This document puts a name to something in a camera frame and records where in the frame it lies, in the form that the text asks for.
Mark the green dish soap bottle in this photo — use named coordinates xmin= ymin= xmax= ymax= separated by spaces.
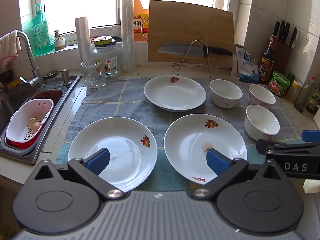
xmin=30 ymin=3 xmax=56 ymax=57

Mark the red basin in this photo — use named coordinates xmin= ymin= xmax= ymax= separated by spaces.
xmin=5 ymin=89 xmax=63 ymax=156

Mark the grey checked cloth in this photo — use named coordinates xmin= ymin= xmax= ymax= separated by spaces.
xmin=55 ymin=76 xmax=302 ymax=192

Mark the dark green bottle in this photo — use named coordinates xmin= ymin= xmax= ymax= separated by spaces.
xmin=306 ymin=90 xmax=320 ymax=114

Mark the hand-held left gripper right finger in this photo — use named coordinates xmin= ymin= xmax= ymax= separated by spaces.
xmin=192 ymin=148 xmax=288 ymax=201

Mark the black-handled kitchen knife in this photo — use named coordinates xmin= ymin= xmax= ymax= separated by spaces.
xmin=157 ymin=41 xmax=233 ymax=58

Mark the short plastic wrap roll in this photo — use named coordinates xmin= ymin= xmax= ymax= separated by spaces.
xmin=74 ymin=16 xmax=93 ymax=66

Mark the pink and white rag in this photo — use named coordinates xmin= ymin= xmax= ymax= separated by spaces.
xmin=0 ymin=29 xmax=22 ymax=67

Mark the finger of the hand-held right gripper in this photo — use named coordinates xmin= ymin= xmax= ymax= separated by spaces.
xmin=301 ymin=129 xmax=320 ymax=143
xmin=256 ymin=138 xmax=295 ymax=157

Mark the window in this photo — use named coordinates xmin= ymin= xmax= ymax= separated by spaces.
xmin=19 ymin=0 xmax=241 ymax=38

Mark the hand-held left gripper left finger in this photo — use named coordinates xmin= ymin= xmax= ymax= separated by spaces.
xmin=33 ymin=148 xmax=125 ymax=201

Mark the small potted plant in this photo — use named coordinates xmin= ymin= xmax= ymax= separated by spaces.
xmin=53 ymin=29 xmax=68 ymax=51

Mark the dark vinegar bottle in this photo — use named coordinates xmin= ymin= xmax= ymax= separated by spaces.
xmin=259 ymin=35 xmax=275 ymax=85

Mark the metal wire rack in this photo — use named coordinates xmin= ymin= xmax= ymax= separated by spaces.
xmin=172 ymin=39 xmax=213 ymax=81

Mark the white and blue salt bag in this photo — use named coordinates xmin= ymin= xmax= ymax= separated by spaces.
xmin=231 ymin=44 xmax=261 ymax=84

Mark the glass jar with lid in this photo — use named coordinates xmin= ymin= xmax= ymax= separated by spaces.
xmin=92 ymin=36 xmax=120 ymax=78

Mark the metal sink soap dispenser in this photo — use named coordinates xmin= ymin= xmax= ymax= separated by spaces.
xmin=61 ymin=68 xmax=73 ymax=87

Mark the clear bottle with red cap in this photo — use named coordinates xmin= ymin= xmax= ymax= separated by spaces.
xmin=293 ymin=76 xmax=317 ymax=113

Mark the orange cooking wine bottle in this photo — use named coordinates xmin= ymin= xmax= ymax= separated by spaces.
xmin=132 ymin=0 xmax=150 ymax=42

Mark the tall plastic wrap roll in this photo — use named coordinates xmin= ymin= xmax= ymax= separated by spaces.
xmin=120 ymin=0 xmax=136 ymax=73

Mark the green sauce jar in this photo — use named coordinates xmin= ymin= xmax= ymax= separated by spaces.
xmin=269 ymin=71 xmax=291 ymax=98

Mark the stainless steel sink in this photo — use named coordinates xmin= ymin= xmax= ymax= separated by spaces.
xmin=0 ymin=74 xmax=82 ymax=166

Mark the dark red knife block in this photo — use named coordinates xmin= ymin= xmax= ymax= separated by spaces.
xmin=271 ymin=38 xmax=293 ymax=74

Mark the white plate with fruit print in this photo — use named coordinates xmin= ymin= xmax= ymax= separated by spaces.
xmin=164 ymin=114 xmax=248 ymax=186
xmin=144 ymin=75 xmax=207 ymax=112
xmin=68 ymin=117 xmax=158 ymax=193

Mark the clear glass mug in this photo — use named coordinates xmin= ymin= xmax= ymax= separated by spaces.
xmin=80 ymin=60 xmax=107 ymax=91

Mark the brown egg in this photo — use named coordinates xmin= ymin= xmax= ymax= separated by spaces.
xmin=27 ymin=117 xmax=41 ymax=131

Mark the wooden cutting board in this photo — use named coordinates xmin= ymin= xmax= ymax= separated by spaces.
xmin=147 ymin=0 xmax=234 ymax=68

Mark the white bowl with pink flowers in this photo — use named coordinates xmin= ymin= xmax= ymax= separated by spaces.
xmin=248 ymin=84 xmax=276 ymax=107

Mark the small yellow spice jar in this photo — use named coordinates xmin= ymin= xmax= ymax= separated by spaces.
xmin=285 ymin=80 xmax=302 ymax=103

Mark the person's right hand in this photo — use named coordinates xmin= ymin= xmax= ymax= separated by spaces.
xmin=303 ymin=179 xmax=320 ymax=194

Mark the white strainer basket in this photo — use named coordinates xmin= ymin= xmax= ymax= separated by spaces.
xmin=5 ymin=99 xmax=55 ymax=149

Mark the metal faucet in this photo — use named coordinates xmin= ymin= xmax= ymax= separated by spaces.
xmin=17 ymin=31 xmax=46 ymax=88

